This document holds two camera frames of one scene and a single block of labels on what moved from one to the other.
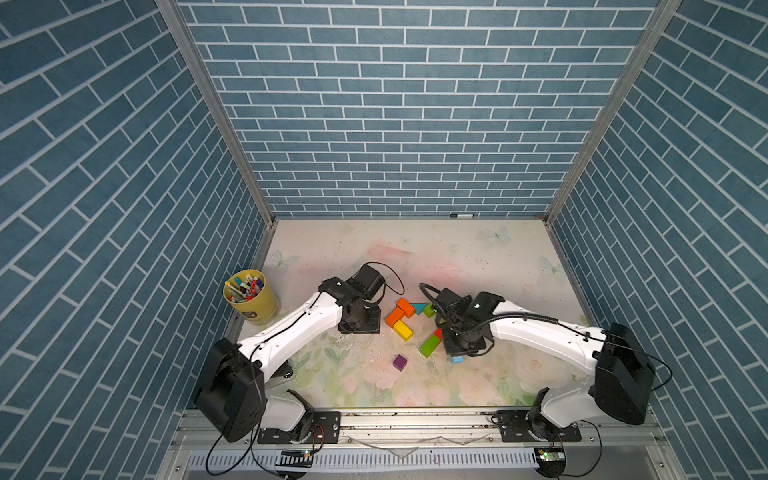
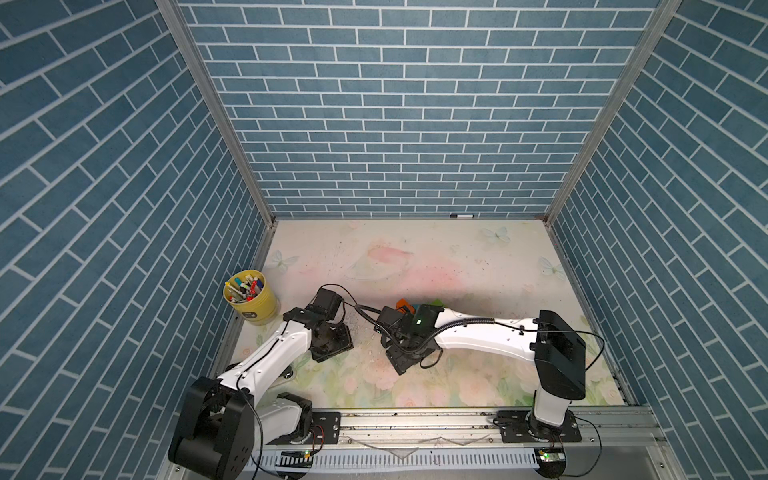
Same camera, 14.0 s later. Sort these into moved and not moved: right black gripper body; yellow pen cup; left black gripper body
Moved: right black gripper body; left black gripper body
Not moved: yellow pen cup
